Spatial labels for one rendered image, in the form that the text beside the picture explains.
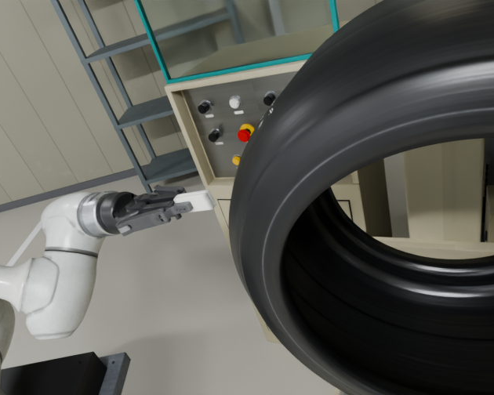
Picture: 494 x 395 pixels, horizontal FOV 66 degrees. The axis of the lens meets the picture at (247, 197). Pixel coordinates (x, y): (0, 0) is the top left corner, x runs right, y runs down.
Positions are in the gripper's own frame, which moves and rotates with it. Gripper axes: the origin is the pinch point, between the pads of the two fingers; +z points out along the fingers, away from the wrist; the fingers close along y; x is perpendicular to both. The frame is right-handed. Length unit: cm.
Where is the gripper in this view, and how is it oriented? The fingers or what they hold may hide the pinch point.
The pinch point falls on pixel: (194, 201)
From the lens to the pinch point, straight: 63.6
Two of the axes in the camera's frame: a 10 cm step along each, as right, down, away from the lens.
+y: 4.0, -5.8, 7.1
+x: 4.0, 8.1, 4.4
